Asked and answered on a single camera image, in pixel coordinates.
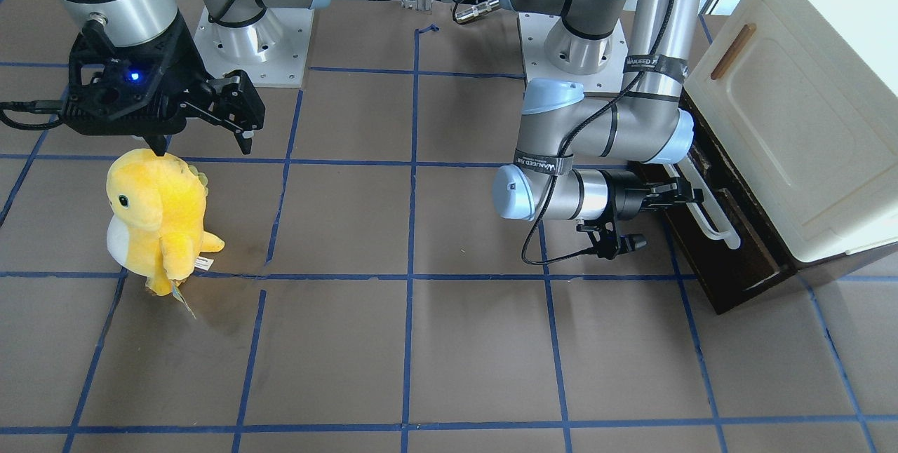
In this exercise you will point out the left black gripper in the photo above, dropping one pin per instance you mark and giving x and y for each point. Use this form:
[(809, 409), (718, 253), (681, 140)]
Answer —
[(628, 201)]

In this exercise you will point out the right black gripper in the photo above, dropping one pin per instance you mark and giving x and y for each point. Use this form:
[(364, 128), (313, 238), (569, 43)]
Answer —
[(184, 59)]

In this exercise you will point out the dark brown drawer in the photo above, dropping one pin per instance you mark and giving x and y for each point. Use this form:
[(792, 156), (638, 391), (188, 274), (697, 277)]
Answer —
[(728, 239)]

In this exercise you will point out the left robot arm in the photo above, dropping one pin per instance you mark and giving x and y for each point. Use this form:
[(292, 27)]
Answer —
[(559, 122)]

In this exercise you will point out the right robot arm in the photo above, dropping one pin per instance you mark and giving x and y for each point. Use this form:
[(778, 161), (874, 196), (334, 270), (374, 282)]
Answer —
[(132, 22)]

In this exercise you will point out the white drawer cabinet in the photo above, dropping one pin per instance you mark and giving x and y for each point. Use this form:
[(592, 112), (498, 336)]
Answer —
[(802, 96)]

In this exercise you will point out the yellow plush dinosaur toy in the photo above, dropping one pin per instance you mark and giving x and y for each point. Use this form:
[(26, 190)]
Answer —
[(157, 230)]

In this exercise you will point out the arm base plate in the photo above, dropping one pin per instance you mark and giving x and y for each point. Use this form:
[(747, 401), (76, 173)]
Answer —
[(550, 51), (273, 51)]

